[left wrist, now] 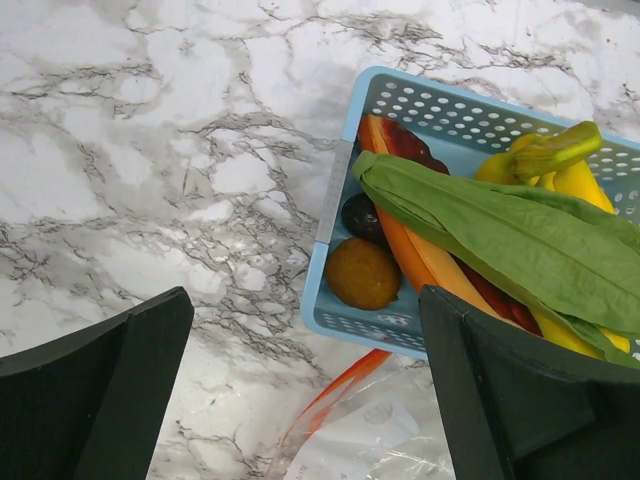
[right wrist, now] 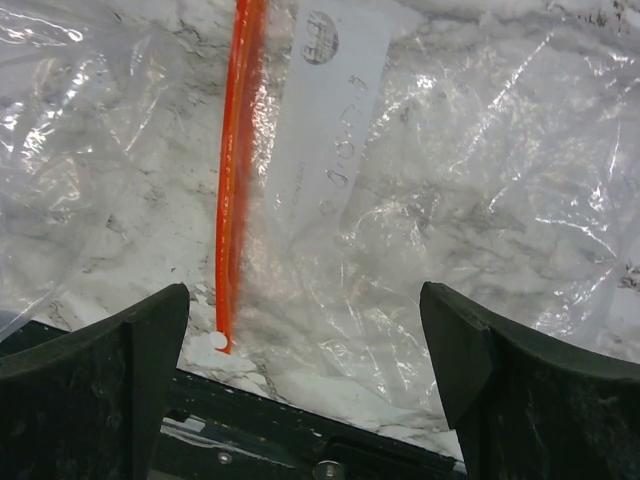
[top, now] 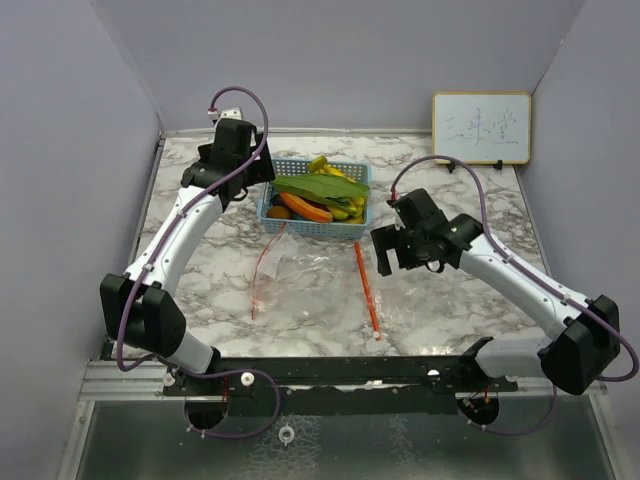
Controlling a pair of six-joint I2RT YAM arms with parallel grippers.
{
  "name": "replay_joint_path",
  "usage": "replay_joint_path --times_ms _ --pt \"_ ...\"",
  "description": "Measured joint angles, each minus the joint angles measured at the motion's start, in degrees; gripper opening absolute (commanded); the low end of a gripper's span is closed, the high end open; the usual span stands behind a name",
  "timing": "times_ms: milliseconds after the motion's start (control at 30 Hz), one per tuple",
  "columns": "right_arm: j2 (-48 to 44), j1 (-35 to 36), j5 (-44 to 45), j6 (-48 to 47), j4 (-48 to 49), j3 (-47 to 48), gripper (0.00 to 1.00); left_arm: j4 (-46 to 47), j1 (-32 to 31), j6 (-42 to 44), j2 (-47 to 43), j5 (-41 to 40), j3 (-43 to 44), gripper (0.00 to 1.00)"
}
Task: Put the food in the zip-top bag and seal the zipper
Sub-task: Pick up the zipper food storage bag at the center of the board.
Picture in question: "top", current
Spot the orange papaya slice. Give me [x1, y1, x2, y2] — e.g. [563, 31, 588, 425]
[280, 192, 333, 223]

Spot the clear zip bag orange zipper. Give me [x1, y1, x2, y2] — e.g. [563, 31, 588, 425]
[272, 241, 426, 341]

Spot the green leaf vegetable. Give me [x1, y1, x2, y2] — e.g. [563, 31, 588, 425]
[271, 174, 370, 207]

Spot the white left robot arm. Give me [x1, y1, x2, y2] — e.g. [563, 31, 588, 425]
[99, 118, 275, 395]

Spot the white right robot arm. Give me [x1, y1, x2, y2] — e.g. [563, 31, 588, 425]
[371, 189, 620, 395]

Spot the clear zip bag red zipper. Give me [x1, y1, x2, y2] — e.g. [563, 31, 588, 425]
[250, 220, 322, 320]

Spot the brown kiwi fruit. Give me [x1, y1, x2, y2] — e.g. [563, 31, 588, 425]
[266, 205, 293, 220]

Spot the yellow banana bunch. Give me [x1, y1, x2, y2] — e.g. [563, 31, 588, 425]
[308, 156, 365, 223]

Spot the light blue plastic basket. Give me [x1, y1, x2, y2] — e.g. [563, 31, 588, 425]
[257, 157, 372, 240]

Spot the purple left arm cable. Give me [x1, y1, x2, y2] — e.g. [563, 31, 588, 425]
[116, 86, 282, 441]

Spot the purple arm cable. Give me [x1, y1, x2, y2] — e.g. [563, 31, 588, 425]
[388, 154, 640, 436]
[116, 86, 282, 441]

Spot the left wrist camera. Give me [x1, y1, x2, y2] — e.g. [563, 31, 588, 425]
[219, 107, 244, 120]

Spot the small whiteboard wooden frame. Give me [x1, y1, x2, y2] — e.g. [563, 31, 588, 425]
[432, 92, 532, 165]

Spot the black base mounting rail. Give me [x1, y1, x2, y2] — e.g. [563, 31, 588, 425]
[163, 355, 517, 417]

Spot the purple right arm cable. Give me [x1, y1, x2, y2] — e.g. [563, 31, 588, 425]
[388, 154, 640, 436]

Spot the aluminium front frame rail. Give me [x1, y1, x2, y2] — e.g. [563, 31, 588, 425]
[79, 361, 606, 401]

